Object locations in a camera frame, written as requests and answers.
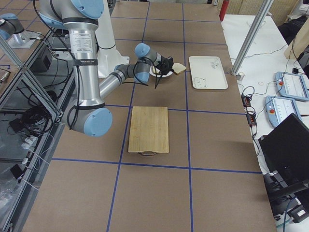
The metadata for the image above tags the blue teach pendant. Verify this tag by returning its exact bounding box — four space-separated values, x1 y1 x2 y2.
275 72 309 102
265 96 302 128

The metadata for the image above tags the white camera stand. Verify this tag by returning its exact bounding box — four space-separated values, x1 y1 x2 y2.
95 0 129 78

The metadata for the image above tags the near blue teach pendant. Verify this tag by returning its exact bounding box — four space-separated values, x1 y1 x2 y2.
265 96 302 128

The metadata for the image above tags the red cylinder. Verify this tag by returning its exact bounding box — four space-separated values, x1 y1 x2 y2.
219 0 229 22

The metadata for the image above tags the bread slice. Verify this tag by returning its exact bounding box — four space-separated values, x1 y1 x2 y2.
172 63 186 75

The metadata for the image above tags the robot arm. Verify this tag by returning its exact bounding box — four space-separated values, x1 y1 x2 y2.
39 0 174 137
0 13 35 49

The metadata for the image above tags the aluminium frame post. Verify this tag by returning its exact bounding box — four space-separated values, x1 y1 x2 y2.
230 0 274 76

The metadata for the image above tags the cream bear tray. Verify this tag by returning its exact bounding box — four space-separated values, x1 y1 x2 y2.
189 56 228 90

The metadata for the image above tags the black laptop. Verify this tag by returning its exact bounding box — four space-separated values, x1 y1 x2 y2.
258 113 309 184

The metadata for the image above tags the small metal cylinder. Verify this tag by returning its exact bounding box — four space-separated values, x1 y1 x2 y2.
236 72 245 81

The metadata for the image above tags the far blue teach pendant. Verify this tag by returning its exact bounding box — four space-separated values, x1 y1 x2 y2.
275 72 309 102

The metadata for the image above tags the wooden cutting board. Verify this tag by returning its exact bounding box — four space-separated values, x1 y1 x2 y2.
128 106 169 156

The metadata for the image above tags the white round plate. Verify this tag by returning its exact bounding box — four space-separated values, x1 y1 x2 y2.
150 66 173 78

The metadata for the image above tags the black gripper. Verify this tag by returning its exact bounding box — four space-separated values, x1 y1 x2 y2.
158 56 174 74

